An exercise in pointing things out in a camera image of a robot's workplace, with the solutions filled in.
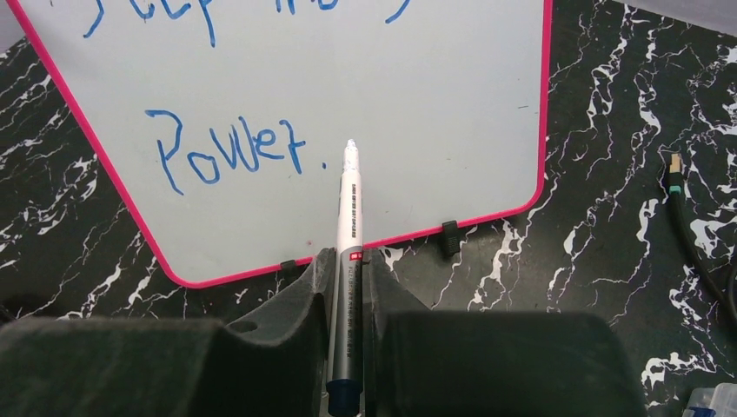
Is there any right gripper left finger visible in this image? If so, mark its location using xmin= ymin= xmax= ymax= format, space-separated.
xmin=1 ymin=248 xmax=335 ymax=416

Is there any white marker pen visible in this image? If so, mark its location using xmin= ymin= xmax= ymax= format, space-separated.
xmin=326 ymin=139 xmax=363 ymax=416

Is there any black coiled cable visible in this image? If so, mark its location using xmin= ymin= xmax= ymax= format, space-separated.
xmin=665 ymin=152 xmax=737 ymax=323

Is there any pink framed whiteboard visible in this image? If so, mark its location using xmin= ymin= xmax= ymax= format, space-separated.
xmin=9 ymin=1 xmax=553 ymax=288

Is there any clear plastic screw box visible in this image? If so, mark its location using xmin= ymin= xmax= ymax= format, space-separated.
xmin=681 ymin=383 xmax=736 ymax=417

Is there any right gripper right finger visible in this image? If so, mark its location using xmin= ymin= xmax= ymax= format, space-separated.
xmin=363 ymin=249 xmax=647 ymax=416

